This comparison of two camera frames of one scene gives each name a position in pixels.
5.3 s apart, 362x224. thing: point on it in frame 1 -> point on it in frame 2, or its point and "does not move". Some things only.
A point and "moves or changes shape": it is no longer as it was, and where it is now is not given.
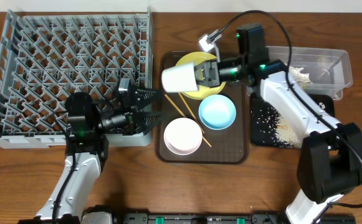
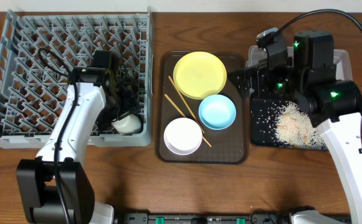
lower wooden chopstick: (183, 114) does not move
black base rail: (203, 218) does not move
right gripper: (208, 73) -> (245, 81)
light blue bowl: (217, 112) does not move
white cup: (179, 78) moves or changes shape
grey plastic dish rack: (43, 56) does not move
